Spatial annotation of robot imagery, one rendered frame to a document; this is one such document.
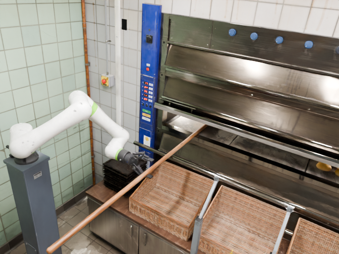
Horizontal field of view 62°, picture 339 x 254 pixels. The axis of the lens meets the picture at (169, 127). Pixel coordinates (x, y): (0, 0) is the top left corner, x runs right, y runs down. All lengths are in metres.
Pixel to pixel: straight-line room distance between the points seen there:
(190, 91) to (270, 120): 0.64
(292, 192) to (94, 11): 2.17
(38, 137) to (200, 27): 1.29
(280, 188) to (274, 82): 0.80
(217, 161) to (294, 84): 0.87
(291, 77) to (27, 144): 1.65
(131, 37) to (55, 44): 0.65
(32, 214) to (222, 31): 1.81
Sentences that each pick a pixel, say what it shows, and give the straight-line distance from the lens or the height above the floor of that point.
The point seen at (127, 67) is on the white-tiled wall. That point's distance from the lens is 2.57.
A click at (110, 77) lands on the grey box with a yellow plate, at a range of 2.66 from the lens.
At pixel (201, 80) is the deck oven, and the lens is 2.19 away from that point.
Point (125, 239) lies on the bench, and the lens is 2.70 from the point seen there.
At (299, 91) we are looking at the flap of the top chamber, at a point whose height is 1.76.
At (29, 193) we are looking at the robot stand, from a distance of 2.14.
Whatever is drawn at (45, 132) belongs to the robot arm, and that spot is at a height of 1.49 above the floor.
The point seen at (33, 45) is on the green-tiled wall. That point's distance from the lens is 2.55.
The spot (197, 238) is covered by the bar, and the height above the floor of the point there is 0.80.
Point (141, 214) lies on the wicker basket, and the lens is 2.44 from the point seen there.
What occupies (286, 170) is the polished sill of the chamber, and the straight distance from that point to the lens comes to 2.22.
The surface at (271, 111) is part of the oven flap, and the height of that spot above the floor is 1.57.
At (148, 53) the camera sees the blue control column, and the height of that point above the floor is 1.79.
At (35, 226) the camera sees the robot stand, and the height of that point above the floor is 0.71.
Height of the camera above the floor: 2.32
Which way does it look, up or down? 27 degrees down
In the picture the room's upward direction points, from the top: 5 degrees clockwise
